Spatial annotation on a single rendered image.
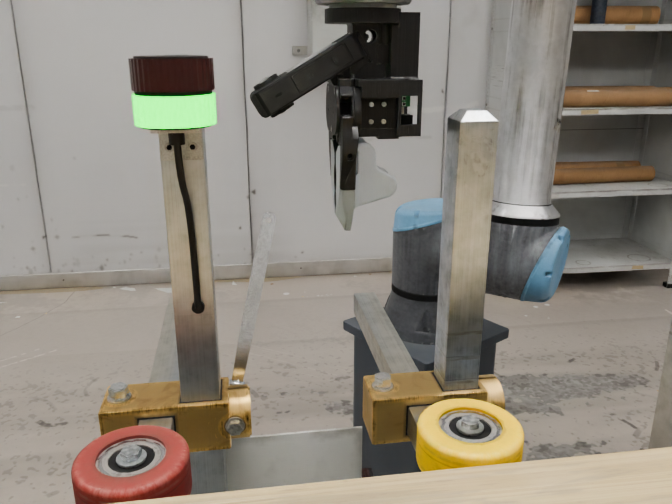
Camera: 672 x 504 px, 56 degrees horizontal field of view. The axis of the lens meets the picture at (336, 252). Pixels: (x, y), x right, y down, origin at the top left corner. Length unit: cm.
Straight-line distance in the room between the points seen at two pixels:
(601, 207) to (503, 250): 262
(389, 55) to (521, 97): 61
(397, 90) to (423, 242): 68
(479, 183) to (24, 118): 291
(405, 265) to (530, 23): 50
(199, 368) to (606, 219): 339
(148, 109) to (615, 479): 41
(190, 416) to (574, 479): 33
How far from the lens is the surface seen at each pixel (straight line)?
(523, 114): 120
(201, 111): 48
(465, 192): 58
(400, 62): 63
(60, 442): 224
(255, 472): 71
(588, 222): 380
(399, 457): 143
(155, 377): 69
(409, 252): 128
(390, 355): 73
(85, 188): 333
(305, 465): 71
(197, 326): 58
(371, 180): 63
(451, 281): 60
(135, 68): 48
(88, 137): 328
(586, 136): 367
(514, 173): 121
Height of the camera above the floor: 119
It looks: 18 degrees down
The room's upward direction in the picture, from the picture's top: straight up
